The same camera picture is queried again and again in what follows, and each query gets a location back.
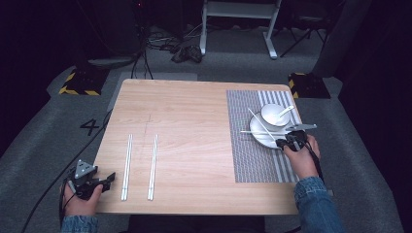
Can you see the grey striped woven placemat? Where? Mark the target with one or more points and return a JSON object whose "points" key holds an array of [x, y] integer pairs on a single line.
{"points": [[244, 152]]}

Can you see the white metal stand frame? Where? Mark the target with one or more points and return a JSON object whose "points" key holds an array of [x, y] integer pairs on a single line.
{"points": [[238, 9]]}

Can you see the person's left hand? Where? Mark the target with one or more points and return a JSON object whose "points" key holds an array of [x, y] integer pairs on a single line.
{"points": [[80, 204]]}

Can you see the white bowl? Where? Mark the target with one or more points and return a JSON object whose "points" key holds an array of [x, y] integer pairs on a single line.
{"points": [[271, 116]]}

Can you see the black yellow striped stand base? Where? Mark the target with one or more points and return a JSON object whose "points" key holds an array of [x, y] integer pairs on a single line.
{"points": [[309, 85], [85, 81]]}

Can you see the white spoon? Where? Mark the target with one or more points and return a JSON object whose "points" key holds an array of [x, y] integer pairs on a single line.
{"points": [[285, 112]]}

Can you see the black tripod stand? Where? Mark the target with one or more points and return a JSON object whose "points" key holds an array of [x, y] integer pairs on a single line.
{"points": [[306, 35]]}

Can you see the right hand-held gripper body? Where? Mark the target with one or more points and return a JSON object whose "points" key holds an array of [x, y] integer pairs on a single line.
{"points": [[299, 137]]}

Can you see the person's right hand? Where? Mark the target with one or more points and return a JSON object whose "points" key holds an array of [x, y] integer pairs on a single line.
{"points": [[302, 160]]}

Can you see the grey curtain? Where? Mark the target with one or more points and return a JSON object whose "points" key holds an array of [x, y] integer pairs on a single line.
{"points": [[340, 39]]}

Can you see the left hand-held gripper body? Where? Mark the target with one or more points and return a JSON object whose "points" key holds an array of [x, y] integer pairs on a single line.
{"points": [[85, 184]]}

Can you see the white round plate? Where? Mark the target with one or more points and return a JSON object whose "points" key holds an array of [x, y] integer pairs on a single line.
{"points": [[262, 137]]}

